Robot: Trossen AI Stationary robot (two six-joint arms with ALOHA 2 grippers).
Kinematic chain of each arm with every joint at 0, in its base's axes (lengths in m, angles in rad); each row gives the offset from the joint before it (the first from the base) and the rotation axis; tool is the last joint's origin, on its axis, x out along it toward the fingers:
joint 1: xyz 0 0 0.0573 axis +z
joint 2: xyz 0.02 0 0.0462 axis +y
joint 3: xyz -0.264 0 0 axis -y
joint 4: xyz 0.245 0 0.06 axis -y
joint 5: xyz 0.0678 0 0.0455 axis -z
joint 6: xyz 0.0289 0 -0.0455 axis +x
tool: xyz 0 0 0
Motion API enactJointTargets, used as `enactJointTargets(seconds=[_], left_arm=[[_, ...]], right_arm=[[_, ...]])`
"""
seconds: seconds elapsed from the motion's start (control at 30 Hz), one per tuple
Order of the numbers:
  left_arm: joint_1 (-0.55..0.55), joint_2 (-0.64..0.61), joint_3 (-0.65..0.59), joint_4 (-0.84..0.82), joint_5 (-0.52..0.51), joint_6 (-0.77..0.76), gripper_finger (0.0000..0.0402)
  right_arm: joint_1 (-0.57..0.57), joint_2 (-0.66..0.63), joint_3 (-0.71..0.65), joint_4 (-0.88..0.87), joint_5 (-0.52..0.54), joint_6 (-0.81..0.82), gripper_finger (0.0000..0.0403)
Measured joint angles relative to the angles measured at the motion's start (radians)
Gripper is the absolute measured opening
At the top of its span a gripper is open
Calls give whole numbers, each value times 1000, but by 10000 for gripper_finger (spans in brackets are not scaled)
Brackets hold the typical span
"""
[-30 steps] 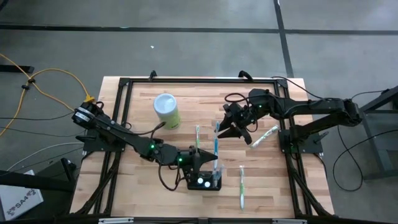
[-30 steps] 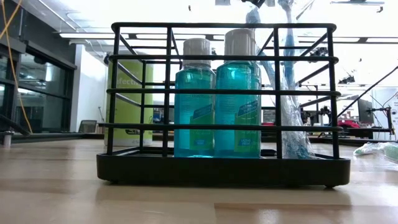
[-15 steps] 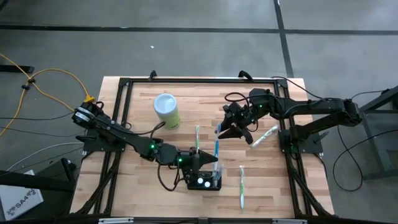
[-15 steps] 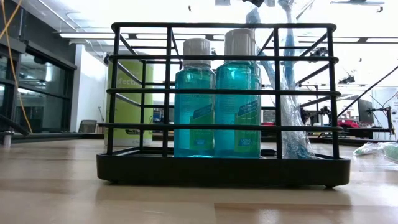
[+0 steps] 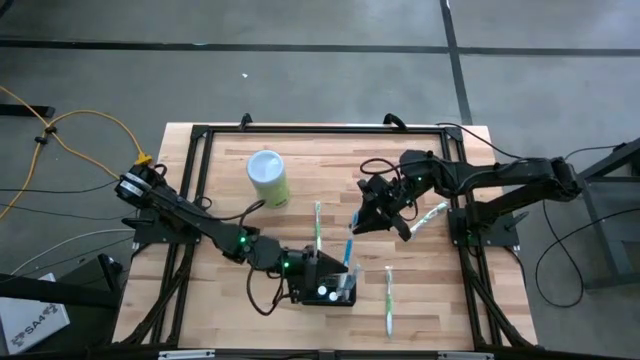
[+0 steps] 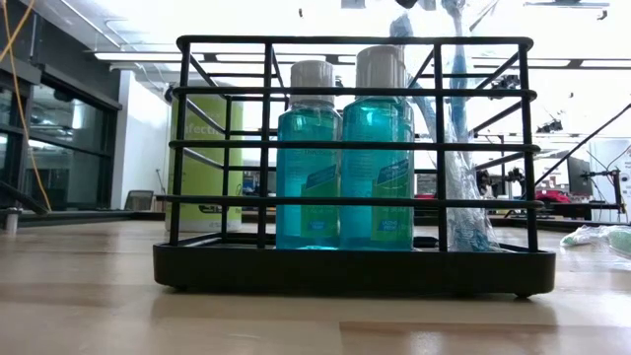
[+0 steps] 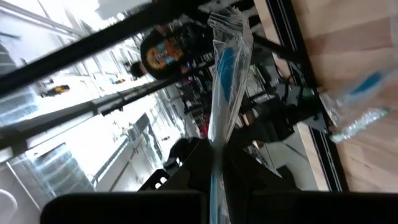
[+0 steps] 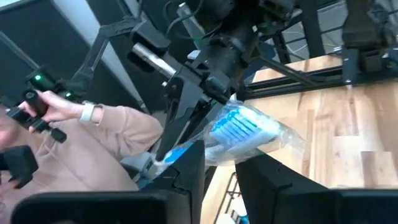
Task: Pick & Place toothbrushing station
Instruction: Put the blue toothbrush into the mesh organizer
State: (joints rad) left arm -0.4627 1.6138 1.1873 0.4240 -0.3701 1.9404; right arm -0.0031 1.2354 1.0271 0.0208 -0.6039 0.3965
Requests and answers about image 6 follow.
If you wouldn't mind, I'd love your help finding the blue mouthwash bottle white cap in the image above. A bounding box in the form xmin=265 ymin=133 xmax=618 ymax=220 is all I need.
xmin=274 ymin=59 xmax=342 ymax=250
xmin=338 ymin=44 xmax=416 ymax=251

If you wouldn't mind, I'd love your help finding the green white toothbrush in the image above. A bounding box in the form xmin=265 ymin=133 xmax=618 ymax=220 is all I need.
xmin=603 ymin=225 xmax=631 ymax=262
xmin=559 ymin=224 xmax=610 ymax=249

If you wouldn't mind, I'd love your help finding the white printed sign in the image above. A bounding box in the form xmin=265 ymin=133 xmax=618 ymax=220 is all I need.
xmin=534 ymin=157 xmax=571 ymax=191

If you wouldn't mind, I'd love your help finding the red object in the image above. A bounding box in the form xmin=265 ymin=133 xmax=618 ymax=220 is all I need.
xmin=534 ymin=189 xmax=573 ymax=206

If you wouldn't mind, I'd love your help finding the black computer monitor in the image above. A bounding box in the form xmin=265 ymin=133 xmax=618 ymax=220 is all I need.
xmin=565 ymin=155 xmax=596 ymax=198

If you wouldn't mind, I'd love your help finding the white board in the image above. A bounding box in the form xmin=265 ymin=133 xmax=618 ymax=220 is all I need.
xmin=589 ymin=137 xmax=631 ymax=223

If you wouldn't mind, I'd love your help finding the green wipes canister white lid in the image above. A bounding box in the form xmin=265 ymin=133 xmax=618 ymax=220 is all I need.
xmin=167 ymin=93 xmax=245 ymax=233

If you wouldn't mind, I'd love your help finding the gray office chair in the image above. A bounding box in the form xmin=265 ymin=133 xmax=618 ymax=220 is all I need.
xmin=122 ymin=189 xmax=155 ymax=212

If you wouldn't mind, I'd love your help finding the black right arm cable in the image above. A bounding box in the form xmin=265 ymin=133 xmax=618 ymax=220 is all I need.
xmin=534 ymin=100 xmax=631 ymax=182

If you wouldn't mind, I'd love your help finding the black wire caddy rack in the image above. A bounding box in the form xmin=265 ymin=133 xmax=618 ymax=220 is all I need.
xmin=152 ymin=34 xmax=557 ymax=299

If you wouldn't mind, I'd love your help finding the black framed glass wall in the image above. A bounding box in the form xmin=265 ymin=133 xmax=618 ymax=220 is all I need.
xmin=0 ymin=58 xmax=123 ymax=214

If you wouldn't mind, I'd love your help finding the yellow power cable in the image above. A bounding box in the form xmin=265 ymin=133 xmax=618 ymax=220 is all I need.
xmin=0 ymin=0 xmax=53 ymax=213

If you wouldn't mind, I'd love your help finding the small white cylinder post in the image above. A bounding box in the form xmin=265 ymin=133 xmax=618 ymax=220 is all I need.
xmin=3 ymin=206 xmax=22 ymax=235

